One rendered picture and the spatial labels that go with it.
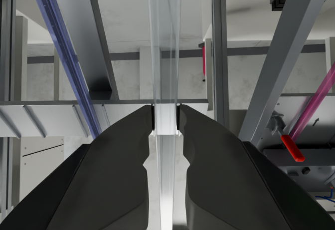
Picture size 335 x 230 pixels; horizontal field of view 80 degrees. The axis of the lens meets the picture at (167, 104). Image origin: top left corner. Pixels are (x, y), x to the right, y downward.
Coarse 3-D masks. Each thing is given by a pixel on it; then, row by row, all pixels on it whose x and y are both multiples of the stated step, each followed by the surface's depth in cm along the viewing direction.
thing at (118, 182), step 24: (120, 120) 10; (144, 120) 10; (96, 144) 9; (120, 144) 9; (144, 144) 9; (96, 168) 7; (120, 168) 7; (144, 168) 7; (72, 192) 6; (96, 192) 6; (120, 192) 6; (144, 192) 6; (72, 216) 6; (96, 216) 6; (120, 216) 6; (144, 216) 7
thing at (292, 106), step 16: (288, 96) 40; (304, 96) 40; (272, 112) 42; (288, 112) 42; (320, 112) 43; (288, 128) 46; (304, 128) 46; (320, 128) 46; (272, 144) 50; (304, 144) 50; (320, 144) 50
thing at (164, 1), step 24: (168, 0) 8; (168, 24) 9; (168, 48) 10; (168, 72) 10; (168, 96) 11; (168, 120) 13; (168, 144) 14; (168, 168) 16; (168, 192) 18; (168, 216) 21
